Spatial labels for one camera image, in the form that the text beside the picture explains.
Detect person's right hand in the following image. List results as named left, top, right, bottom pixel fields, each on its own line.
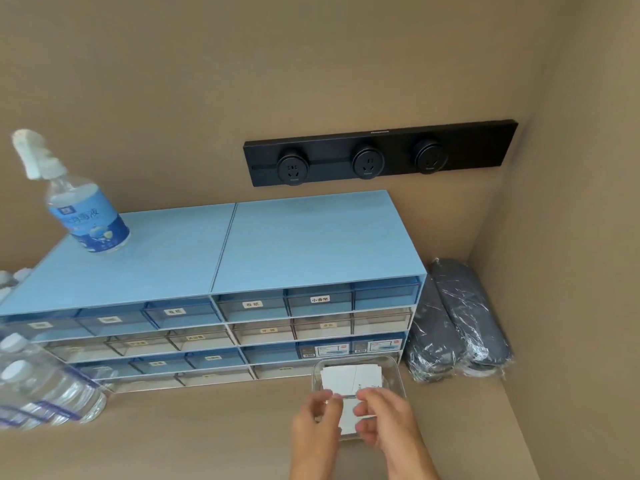
left=353, top=387, right=441, bottom=474

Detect person's left hand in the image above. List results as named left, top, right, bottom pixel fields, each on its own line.
left=292, top=389, right=347, bottom=471

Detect white paper packet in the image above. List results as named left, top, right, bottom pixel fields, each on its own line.
left=315, top=393, right=379, bottom=438
left=321, top=364, right=384, bottom=397

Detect clear plastic tray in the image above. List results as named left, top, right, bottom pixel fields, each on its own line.
left=310, top=355, right=407, bottom=441

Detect set of small labelled drawers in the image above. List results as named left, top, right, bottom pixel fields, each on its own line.
left=213, top=276, right=421, bottom=380
left=0, top=297, right=256, bottom=393

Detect grey slippers in plastic wrap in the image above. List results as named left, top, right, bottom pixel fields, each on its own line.
left=430, top=258, right=514, bottom=373
left=403, top=289, right=464, bottom=383

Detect blue drawer cabinet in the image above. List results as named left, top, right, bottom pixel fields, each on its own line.
left=0, top=202, right=257, bottom=395
left=210, top=190, right=426, bottom=381

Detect black round socket adapter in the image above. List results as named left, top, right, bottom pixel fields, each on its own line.
left=276, top=147, right=307, bottom=186
left=352, top=143, right=384, bottom=178
left=412, top=139, right=444, bottom=174

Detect shrink-wrapped pack of water bottles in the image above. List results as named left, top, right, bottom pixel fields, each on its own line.
left=0, top=332, right=117, bottom=433

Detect blue label spray bottle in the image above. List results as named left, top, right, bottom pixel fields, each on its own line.
left=11, top=128, right=132, bottom=254

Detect black wall power track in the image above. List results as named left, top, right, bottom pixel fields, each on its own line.
left=243, top=118, right=519, bottom=188

